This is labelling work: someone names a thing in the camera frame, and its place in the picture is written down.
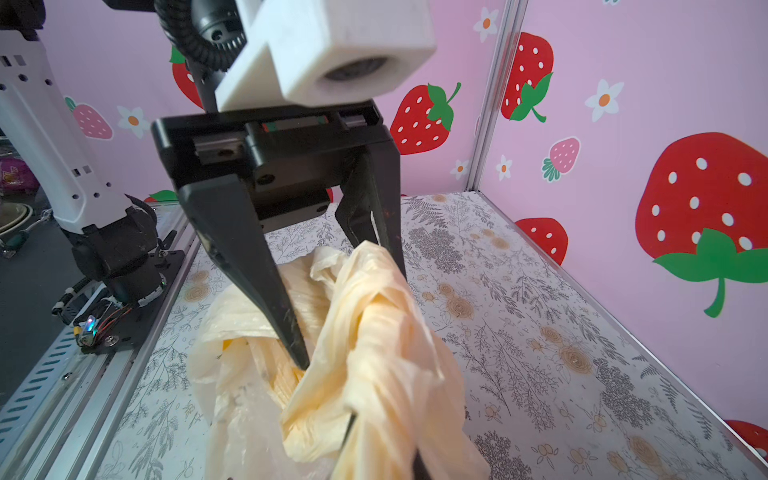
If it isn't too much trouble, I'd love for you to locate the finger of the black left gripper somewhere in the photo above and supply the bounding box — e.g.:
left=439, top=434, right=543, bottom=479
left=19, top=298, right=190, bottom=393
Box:
left=177, top=174, right=310, bottom=370
left=335, top=143, right=406, bottom=273

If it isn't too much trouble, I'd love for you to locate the translucent orange plastic bag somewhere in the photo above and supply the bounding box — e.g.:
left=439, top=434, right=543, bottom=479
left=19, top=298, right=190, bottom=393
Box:
left=187, top=242, right=490, bottom=479

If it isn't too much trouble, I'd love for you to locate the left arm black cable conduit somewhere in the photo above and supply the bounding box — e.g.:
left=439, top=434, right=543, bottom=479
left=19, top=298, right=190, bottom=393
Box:
left=154, top=0, right=248, bottom=73

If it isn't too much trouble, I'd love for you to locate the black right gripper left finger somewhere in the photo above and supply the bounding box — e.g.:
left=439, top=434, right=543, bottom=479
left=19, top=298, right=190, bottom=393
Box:
left=331, top=413, right=357, bottom=479

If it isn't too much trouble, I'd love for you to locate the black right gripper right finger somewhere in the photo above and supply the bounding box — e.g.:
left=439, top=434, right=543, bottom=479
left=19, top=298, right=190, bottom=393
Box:
left=412, top=450, right=431, bottom=480

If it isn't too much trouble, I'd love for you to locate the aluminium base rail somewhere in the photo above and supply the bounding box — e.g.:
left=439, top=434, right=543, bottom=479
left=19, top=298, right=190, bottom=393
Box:
left=1, top=204, right=199, bottom=479

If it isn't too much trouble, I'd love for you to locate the aluminium frame post left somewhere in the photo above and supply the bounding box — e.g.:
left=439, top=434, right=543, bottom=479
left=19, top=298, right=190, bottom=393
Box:
left=465, top=0, right=529, bottom=192

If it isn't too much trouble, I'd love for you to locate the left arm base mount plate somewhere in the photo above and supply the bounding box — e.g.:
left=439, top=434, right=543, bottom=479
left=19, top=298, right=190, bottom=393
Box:
left=74, top=250, right=186, bottom=355

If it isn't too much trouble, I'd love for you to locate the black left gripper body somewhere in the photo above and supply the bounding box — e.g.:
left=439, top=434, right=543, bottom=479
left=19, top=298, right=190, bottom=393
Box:
left=151, top=100, right=397, bottom=232

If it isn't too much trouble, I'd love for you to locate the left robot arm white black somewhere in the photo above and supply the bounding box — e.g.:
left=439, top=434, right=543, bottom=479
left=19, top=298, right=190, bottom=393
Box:
left=1, top=1, right=436, bottom=369

